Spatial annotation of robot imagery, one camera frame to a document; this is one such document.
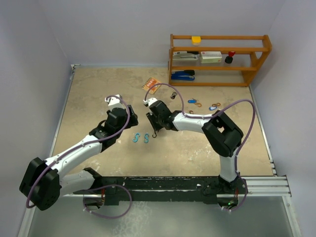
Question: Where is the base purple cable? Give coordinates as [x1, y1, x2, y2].
[221, 172, 249, 213]
[82, 181, 133, 219]

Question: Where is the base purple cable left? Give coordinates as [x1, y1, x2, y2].
[82, 181, 133, 219]

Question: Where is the blue black stapler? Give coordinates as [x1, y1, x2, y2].
[171, 70, 195, 81]

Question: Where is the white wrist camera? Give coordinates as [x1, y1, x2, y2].
[105, 94, 124, 110]
[143, 97, 158, 107]

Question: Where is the white red box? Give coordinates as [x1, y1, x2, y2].
[199, 51, 222, 63]

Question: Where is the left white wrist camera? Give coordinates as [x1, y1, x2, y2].
[105, 94, 124, 110]

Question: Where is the wooden shelf rack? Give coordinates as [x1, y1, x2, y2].
[168, 35, 272, 86]

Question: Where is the teal carabiner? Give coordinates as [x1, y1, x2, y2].
[144, 133, 149, 143]
[132, 133, 140, 143]

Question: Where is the red black stamp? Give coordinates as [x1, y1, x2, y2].
[225, 51, 236, 64]

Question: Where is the orange small notebook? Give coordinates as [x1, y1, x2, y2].
[142, 78, 160, 95]

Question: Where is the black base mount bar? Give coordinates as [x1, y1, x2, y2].
[75, 168, 248, 206]

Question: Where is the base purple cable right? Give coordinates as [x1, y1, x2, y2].
[221, 172, 249, 213]

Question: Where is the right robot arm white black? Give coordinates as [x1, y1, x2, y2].
[144, 98, 243, 193]

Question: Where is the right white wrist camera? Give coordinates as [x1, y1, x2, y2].
[143, 97, 158, 107]

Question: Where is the yellow lid container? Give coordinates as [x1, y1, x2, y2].
[191, 36, 201, 46]

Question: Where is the grey stapler on shelf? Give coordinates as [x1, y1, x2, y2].
[172, 51, 199, 61]

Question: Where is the aluminium rail frame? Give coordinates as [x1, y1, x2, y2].
[29, 158, 293, 198]

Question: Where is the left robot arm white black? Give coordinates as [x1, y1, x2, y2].
[19, 105, 138, 211]

